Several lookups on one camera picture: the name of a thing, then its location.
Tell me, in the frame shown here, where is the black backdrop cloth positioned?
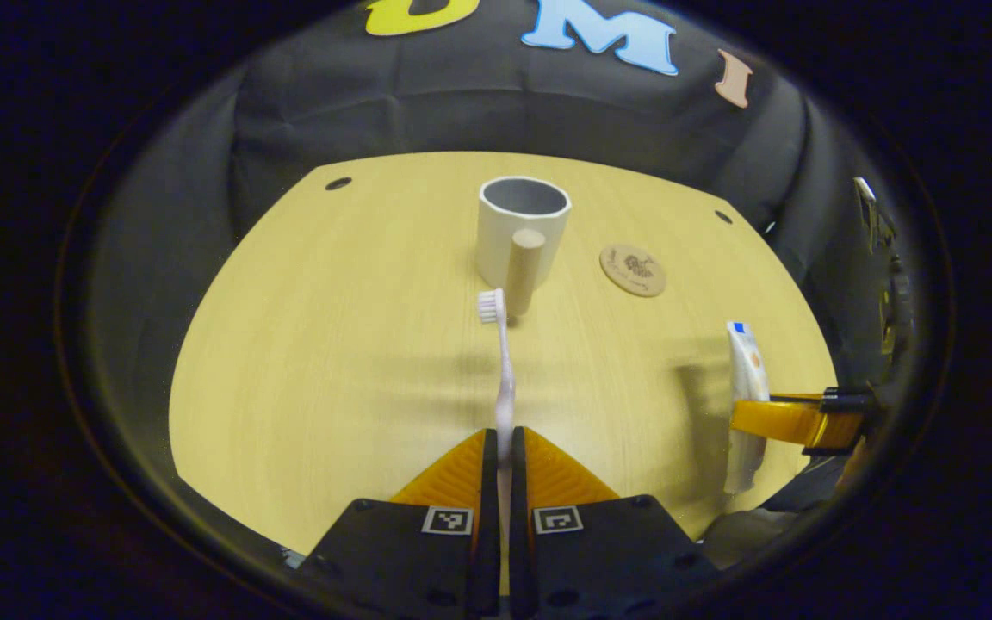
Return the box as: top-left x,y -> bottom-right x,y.
74,0 -> 936,561

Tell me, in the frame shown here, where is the round wooden coaster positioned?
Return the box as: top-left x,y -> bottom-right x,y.
599,245 -> 667,298

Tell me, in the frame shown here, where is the white cup with wooden handle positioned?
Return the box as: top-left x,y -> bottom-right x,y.
475,176 -> 573,318

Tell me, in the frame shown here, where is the white toothpaste tube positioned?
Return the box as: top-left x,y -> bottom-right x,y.
724,321 -> 771,495

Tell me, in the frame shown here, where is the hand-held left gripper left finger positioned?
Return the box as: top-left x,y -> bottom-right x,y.
298,428 -> 502,619

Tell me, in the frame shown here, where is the pink toothbrush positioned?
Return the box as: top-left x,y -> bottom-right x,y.
476,288 -> 517,595

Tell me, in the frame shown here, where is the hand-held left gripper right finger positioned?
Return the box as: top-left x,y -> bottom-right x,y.
509,426 -> 721,619

